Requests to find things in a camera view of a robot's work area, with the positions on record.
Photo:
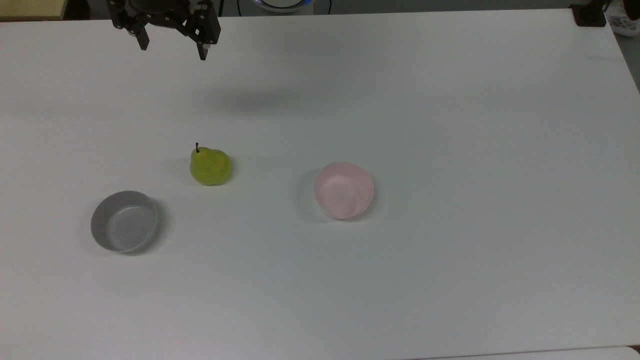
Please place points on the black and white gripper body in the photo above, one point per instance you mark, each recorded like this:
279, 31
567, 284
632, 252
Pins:
160, 10

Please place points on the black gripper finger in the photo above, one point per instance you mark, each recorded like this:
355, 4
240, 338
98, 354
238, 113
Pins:
131, 22
206, 30

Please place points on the green pear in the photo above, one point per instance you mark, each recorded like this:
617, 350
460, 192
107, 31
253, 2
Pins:
210, 167

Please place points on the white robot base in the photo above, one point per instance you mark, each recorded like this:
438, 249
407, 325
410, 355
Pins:
281, 4

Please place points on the grey bowl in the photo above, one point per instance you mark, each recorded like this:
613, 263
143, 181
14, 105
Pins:
124, 221

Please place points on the pink bowl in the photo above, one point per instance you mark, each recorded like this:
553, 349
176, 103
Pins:
344, 190

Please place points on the black tripod legs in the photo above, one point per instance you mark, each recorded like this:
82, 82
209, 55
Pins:
220, 7

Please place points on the wooden furniture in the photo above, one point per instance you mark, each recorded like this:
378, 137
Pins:
31, 8

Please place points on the black table clamp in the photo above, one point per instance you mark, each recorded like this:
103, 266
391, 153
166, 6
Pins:
590, 14

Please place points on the white printed bag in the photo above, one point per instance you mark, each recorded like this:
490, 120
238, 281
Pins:
626, 20

